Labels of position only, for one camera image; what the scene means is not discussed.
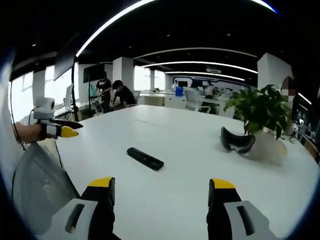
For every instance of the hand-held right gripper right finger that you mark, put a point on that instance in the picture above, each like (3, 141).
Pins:
(232, 212)

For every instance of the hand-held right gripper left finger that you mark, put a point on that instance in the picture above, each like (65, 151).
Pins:
(82, 212)

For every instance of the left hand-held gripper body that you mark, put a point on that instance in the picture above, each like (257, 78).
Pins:
(45, 110)

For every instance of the black remote control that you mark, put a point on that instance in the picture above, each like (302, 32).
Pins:
(145, 158)

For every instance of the person's left hand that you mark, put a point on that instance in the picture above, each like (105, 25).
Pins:
(28, 132)

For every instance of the black monitor stand pole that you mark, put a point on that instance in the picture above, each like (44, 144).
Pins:
(74, 95)

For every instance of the grey mesh office chair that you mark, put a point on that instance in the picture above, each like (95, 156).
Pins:
(40, 190)

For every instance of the black headset goggles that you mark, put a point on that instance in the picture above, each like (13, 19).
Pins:
(236, 141)

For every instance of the white plant pot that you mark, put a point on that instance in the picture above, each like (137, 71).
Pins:
(270, 148)

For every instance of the green potted plant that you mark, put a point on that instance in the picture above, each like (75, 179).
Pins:
(262, 110)

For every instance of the blue bin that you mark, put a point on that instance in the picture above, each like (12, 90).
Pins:
(179, 91)

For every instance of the white office chair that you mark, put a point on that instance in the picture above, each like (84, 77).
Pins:
(193, 98)

